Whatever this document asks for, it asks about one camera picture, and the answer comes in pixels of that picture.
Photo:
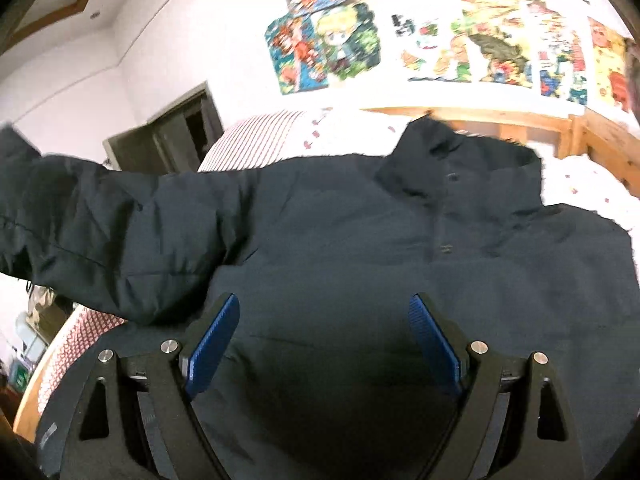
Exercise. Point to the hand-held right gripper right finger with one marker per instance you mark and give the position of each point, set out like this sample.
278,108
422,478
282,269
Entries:
435,340

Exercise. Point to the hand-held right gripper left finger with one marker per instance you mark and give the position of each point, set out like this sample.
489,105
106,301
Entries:
212,340

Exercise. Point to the dark navy padded jacket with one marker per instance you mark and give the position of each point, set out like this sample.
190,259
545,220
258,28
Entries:
325,210

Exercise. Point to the small green box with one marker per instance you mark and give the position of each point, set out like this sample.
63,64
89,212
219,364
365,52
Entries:
20,376

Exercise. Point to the dark cabinet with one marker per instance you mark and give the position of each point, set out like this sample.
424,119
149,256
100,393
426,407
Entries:
165,135

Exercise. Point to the white turtle and fruit poster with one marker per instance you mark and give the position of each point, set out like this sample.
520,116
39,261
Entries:
425,45

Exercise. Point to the orange haired figure blue poster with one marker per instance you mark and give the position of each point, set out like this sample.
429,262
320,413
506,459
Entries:
292,52

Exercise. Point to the orange landscape turtle poster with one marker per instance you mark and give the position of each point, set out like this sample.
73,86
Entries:
492,40

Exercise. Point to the city drawing poster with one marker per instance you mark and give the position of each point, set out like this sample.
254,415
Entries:
560,55

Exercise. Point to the blond figure green poster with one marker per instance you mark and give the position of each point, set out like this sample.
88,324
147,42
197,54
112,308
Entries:
345,40

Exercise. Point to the yellow cartoon poster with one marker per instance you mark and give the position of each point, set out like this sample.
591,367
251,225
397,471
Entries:
607,65

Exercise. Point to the wooden bed frame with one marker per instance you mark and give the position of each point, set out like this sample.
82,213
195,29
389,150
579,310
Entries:
500,120

